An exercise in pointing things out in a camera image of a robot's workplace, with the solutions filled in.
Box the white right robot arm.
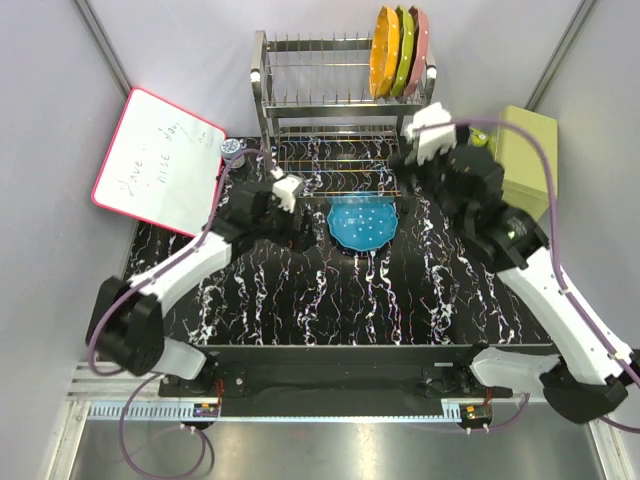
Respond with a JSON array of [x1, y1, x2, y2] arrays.
[[390, 146, 639, 424]]

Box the green cover book stack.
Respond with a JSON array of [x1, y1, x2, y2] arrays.
[[468, 127, 490, 148]]

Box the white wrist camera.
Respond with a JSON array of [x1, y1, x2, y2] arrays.
[[403, 102, 457, 166], [269, 167, 304, 214]]

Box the stainless steel dish rack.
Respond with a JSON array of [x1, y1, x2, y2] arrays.
[[250, 30, 437, 201]]

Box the blue polka dot plate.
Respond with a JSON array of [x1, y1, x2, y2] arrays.
[[326, 192, 398, 253]]

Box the orange polka dot plate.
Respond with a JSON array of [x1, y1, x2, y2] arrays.
[[369, 5, 400, 100]]

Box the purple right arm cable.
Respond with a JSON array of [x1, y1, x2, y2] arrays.
[[414, 115, 640, 434]]

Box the green storage box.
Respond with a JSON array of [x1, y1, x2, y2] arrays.
[[489, 106, 559, 221]]

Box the black marble pattern mat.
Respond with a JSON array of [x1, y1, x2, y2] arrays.
[[164, 136, 548, 346]]

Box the white slotted cable duct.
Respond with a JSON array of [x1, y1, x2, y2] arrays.
[[88, 399, 464, 423]]

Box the small blue patterned jar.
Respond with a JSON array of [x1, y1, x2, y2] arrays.
[[220, 138, 245, 170]]

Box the green polka dot plate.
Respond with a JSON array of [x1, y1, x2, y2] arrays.
[[390, 5, 415, 97]]

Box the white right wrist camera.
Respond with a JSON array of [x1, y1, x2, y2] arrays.
[[403, 102, 457, 166]]

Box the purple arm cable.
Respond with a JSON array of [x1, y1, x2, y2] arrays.
[[84, 148, 281, 476], [414, 115, 640, 434]]

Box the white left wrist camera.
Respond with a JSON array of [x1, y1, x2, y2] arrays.
[[269, 167, 304, 214]]

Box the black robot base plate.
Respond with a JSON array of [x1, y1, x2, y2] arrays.
[[159, 345, 511, 406]]

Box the pink polka dot plate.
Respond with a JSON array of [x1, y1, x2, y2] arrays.
[[403, 5, 430, 98]]

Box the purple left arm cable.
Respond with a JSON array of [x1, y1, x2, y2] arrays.
[[84, 148, 281, 476]]

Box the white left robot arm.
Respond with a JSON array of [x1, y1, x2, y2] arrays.
[[86, 175, 315, 396]]

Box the pink framed whiteboard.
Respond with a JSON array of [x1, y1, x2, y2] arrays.
[[91, 88, 226, 236]]

